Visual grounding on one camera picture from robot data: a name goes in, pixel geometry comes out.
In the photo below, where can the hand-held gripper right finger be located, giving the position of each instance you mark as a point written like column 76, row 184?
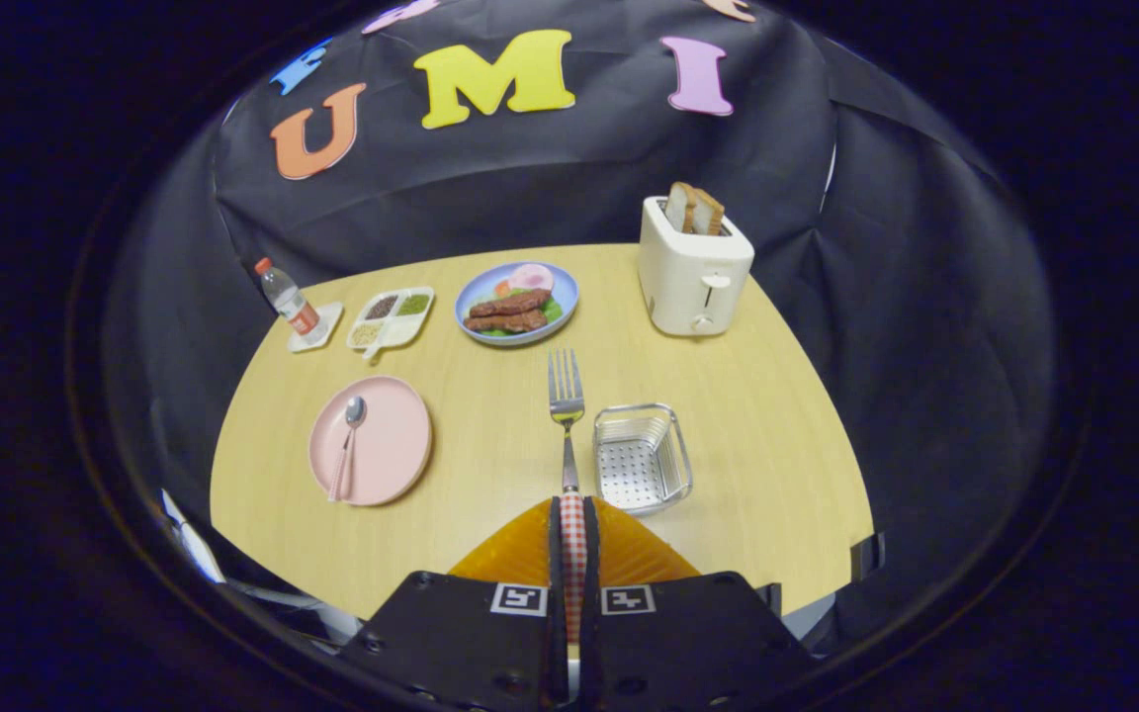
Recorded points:
column 591, row 554

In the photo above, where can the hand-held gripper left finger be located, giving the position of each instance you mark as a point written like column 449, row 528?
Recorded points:
column 555, row 554

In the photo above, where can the pink plate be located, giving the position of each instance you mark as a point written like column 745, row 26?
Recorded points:
column 392, row 455

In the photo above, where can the brown meat strip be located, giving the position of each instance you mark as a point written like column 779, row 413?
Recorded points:
column 508, row 321
column 510, row 303

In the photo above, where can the green lettuce leaf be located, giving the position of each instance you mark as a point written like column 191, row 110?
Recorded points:
column 554, row 309

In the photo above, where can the blue plate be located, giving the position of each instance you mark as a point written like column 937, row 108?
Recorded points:
column 566, row 287

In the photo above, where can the pink ham slice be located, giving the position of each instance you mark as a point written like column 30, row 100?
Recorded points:
column 533, row 276

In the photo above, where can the white divided tray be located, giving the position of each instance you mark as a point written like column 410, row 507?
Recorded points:
column 392, row 318

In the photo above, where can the green mung beans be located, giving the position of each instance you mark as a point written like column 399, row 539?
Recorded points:
column 414, row 304

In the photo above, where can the pale soybeans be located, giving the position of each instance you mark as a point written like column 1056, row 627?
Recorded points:
column 365, row 333

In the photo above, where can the white toaster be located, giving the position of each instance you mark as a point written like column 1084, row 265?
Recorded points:
column 693, row 277

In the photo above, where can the dark red beans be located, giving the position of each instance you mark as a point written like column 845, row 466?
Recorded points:
column 382, row 307

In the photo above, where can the white square coaster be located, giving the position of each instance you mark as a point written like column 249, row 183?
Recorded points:
column 327, row 326

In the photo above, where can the clear water bottle red label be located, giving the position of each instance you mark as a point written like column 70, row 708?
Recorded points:
column 285, row 297

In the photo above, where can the black table bracket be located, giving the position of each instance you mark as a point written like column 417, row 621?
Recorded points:
column 866, row 556

